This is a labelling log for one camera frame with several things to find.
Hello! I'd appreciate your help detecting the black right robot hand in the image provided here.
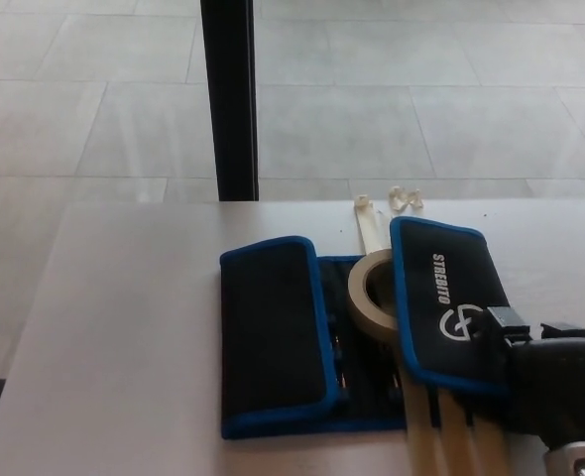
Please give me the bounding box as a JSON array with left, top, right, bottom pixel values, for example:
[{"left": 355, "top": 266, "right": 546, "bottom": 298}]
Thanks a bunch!
[{"left": 472, "top": 304, "right": 585, "bottom": 453}]

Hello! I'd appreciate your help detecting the black blue-trimmed folding toolkit case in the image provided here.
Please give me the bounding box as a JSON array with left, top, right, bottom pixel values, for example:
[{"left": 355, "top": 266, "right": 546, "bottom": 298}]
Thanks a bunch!
[{"left": 218, "top": 216, "right": 517, "bottom": 441}]

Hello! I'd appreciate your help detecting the beige masking tape roll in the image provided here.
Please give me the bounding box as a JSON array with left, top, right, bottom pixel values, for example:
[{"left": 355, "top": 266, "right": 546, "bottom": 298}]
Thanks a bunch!
[{"left": 347, "top": 250, "right": 404, "bottom": 334}]

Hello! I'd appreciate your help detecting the crumpled beige tape strip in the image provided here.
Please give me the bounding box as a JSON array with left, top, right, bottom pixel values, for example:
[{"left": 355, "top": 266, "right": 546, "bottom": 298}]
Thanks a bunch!
[{"left": 387, "top": 184, "right": 425, "bottom": 220}]

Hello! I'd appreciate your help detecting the long beige tape strip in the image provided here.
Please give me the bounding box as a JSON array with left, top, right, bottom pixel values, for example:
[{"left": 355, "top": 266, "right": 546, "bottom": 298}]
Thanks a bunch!
[{"left": 353, "top": 194, "right": 392, "bottom": 255}]

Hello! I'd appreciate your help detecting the black vertical metal post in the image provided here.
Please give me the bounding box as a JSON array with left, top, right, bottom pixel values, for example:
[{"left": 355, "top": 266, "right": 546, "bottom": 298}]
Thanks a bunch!
[{"left": 199, "top": 0, "right": 260, "bottom": 202}]

